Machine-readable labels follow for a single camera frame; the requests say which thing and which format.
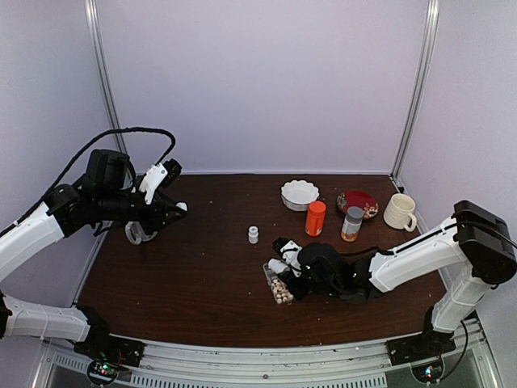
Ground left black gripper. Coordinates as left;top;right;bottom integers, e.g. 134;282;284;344
96;188;186;234

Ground clear plastic pill organizer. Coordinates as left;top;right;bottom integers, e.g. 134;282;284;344
263;264;294;305

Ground shorter small white bottle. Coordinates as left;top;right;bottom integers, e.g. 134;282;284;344
248;226;259;244

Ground orange pill bottle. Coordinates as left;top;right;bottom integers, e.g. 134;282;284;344
305;200;326;237

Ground grey capped white orange bottle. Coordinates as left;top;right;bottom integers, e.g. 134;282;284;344
341;206;364;243

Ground taller small white bottle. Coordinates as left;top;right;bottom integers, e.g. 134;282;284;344
267;259;290;274

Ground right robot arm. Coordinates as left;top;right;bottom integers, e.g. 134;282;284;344
267;200;516;357

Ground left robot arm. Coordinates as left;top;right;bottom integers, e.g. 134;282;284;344
1;150;187;359

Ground beige pills in organizer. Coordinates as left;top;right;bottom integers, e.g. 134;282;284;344
275;293;294;305

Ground white pills in organizer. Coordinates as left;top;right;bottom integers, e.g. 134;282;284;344
271;280;285;295

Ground white floral mug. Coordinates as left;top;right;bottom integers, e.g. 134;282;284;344
124;221;158;245

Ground white fluted bowl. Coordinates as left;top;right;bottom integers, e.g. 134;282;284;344
280;179;320;212

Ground red patterned plate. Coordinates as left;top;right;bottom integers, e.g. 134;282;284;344
336;190;379;220

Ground cream ceramic mug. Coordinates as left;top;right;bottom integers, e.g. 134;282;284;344
383;193;417;232

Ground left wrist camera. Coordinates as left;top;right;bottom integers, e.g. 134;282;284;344
137;159;183;205

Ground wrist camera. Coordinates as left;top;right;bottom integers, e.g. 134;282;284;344
272;238;302;277
137;159;183;205

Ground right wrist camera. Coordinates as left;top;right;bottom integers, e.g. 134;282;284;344
272;238;302;277

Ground front aluminium rail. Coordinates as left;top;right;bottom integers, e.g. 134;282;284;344
30;332;502;387

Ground left black braided cable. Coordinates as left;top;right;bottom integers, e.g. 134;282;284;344
0;127;177;235

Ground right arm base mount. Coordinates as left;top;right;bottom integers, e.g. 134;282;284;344
386;307;456;385

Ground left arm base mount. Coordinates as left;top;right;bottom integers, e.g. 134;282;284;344
73;306;145;372

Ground right aluminium frame post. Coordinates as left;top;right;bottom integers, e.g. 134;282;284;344
390;0;440;186

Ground aluminium frame post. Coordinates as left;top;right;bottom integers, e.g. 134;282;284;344
390;0;440;186
84;0;121;129

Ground left aluminium frame post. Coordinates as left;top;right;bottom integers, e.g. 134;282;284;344
84;0;121;129

